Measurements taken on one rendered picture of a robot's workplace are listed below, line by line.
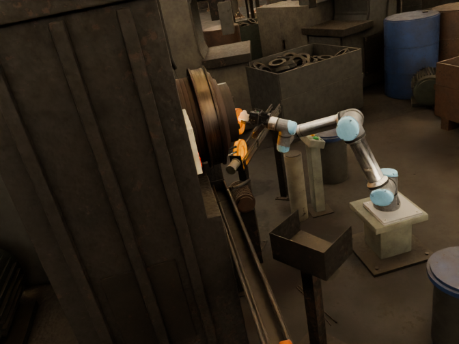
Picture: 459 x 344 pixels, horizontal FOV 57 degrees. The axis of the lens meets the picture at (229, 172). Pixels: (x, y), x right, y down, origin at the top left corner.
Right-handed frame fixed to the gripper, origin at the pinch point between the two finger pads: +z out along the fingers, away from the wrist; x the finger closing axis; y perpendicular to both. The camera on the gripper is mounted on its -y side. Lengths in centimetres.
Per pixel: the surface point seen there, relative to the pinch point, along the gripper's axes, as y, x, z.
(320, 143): -24, -40, -45
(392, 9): 11, -378, -54
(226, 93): 35, 50, -13
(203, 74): 43, 53, -2
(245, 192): -36.7, 18.0, -15.6
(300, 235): -17, 65, -58
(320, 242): -16, 67, -68
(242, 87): -60, -200, 71
